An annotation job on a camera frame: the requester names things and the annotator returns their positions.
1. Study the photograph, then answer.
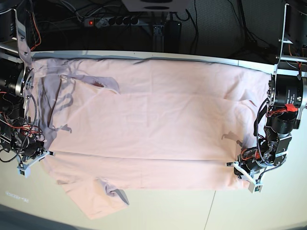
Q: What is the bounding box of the metal table leg column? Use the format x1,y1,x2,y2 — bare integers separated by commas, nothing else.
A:
153,25,164,53

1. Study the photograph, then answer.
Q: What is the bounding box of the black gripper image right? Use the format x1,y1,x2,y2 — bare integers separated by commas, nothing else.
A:
234,148,271,181

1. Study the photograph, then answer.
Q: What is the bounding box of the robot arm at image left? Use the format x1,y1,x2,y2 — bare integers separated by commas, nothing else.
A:
0,0,44,167

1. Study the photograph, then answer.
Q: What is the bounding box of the black power strip red switch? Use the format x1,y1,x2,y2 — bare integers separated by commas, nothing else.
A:
83,16,141,28

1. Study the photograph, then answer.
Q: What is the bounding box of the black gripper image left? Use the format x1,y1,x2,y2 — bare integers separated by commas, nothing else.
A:
11,138,44,161

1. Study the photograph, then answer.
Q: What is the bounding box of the black power adapter box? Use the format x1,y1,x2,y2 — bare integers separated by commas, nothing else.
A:
164,21,182,53

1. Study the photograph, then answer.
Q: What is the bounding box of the pink T-shirt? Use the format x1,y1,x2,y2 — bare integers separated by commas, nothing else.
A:
32,58,270,219

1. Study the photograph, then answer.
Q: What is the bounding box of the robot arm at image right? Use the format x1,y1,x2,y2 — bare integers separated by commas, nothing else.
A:
227,0,307,185

